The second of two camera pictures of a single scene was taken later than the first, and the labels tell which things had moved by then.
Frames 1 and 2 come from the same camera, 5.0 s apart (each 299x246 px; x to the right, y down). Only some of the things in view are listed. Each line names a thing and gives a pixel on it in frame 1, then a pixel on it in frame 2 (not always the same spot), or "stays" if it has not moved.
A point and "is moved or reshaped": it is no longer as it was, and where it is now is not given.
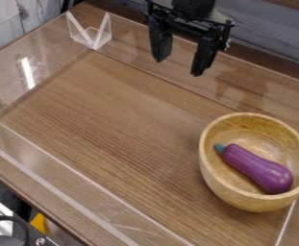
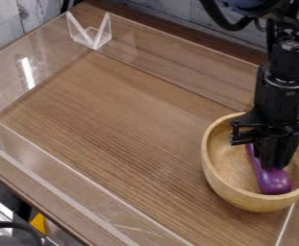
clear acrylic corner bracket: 90,36 stays
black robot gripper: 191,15 → 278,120
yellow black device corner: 39,223 stays
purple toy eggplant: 273,176 is moved or reshaped
